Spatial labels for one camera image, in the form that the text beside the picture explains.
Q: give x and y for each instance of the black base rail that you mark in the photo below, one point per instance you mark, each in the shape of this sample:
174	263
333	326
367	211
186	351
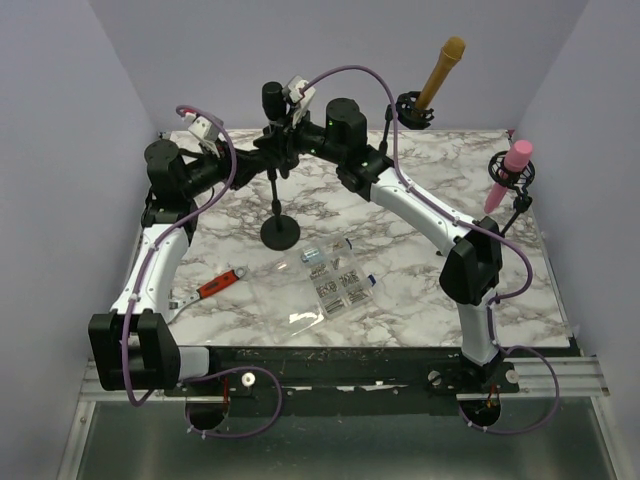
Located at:
354	381

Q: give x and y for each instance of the red adjustable wrench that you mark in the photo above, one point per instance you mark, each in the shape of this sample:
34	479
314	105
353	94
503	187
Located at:
212	287

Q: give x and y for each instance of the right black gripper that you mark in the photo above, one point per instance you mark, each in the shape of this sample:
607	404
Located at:
289	139

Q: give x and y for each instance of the clear plastic bag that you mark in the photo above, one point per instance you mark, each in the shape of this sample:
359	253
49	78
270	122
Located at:
286	299

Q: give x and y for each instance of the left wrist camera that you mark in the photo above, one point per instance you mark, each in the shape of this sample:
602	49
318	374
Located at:
205	132

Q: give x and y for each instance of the clear plastic screw organizer box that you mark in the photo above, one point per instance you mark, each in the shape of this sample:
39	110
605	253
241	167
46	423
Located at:
338	280

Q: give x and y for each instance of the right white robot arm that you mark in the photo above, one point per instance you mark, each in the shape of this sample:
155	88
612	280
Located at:
472	248

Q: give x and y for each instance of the pink microphone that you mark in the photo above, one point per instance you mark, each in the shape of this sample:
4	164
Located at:
510	170

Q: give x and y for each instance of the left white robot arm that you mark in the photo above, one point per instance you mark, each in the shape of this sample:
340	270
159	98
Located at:
132	344

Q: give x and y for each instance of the black clip microphone stand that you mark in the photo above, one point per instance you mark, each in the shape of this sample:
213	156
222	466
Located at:
279	232

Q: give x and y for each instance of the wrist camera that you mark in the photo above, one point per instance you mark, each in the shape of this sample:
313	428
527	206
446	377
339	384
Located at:
299	96
205	132

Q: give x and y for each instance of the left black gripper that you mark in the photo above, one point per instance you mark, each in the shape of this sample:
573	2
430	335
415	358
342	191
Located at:
246	164

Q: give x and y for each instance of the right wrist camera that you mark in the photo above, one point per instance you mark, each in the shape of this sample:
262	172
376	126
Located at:
299	96

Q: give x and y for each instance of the black tripod microphone stand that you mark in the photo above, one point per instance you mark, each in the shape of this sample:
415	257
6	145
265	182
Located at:
516	182

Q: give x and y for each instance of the black microphone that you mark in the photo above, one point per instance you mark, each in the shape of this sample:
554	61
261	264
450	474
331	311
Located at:
273	102

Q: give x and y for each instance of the gold microphone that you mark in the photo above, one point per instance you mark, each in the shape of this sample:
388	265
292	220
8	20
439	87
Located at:
450	55

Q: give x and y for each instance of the black round-base shock-mount stand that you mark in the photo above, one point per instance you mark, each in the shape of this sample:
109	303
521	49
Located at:
409	115

